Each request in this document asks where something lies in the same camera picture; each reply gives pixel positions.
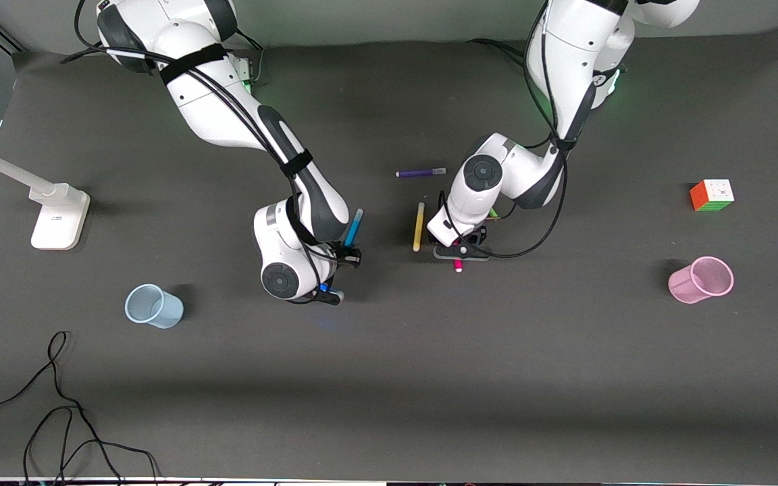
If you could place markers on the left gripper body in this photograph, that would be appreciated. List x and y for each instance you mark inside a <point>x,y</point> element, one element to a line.
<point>475,237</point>

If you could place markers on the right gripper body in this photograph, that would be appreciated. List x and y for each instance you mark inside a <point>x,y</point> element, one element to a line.
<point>350,255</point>

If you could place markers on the blue marker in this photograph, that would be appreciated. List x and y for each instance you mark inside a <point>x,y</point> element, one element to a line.
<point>355,226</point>

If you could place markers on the pink marker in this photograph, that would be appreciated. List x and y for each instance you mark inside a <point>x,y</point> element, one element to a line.
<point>458,265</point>

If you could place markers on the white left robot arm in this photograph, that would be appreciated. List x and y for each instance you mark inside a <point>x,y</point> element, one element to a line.
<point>564,61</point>

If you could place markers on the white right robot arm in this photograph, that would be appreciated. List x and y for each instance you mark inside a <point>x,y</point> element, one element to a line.
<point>227,115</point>

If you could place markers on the yellow marker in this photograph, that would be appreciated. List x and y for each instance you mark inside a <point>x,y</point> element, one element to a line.
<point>419,229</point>

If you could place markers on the purple marker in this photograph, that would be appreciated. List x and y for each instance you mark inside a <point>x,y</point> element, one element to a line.
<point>419,173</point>

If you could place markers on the blue plastic cup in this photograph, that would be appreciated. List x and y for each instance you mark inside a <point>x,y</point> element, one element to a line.
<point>159,314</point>

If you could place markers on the pink plastic cup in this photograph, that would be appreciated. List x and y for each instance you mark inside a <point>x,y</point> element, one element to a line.
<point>693,287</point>

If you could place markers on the rubik's cube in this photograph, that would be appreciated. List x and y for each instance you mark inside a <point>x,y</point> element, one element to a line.
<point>713,196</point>

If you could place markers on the white stand with base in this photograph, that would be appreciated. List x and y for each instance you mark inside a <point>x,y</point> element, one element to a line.
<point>58,223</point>

